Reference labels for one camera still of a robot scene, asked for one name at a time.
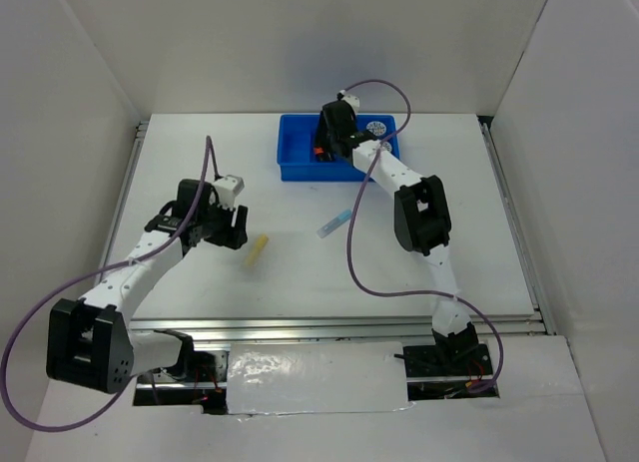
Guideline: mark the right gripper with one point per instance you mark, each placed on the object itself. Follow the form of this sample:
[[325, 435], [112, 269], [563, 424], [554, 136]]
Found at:
[[321, 134]]

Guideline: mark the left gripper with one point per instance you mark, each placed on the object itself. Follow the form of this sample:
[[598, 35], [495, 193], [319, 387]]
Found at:
[[232, 236]]

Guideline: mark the yellow highlighter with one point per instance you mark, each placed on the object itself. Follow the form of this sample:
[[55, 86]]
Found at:
[[256, 250]]

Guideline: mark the light blue highlighter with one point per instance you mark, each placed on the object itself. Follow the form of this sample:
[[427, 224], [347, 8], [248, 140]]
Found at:
[[334, 224]]

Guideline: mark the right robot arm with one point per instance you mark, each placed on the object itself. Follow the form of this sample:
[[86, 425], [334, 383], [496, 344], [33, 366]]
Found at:
[[421, 217]]

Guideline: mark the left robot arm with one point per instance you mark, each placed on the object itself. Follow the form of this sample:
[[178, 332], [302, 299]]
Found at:
[[90, 343]]

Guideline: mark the blue plastic divided bin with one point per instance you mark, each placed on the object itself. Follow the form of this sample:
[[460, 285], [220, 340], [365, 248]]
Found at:
[[295, 154]]

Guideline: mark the white foil sheet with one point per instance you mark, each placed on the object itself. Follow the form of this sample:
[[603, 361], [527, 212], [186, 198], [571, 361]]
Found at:
[[316, 378]]

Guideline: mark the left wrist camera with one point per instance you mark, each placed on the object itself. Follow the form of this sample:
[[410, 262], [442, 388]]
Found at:
[[225, 190]]

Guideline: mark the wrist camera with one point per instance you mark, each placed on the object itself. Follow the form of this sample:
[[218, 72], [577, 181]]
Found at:
[[350, 98], [225, 190]]

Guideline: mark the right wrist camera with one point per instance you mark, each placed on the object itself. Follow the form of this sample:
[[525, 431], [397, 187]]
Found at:
[[350, 98]]

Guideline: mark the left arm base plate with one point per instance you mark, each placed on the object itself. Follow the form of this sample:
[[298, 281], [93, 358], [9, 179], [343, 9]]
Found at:
[[203, 385]]

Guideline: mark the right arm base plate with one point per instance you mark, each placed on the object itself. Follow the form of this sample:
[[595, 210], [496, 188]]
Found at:
[[429, 377]]

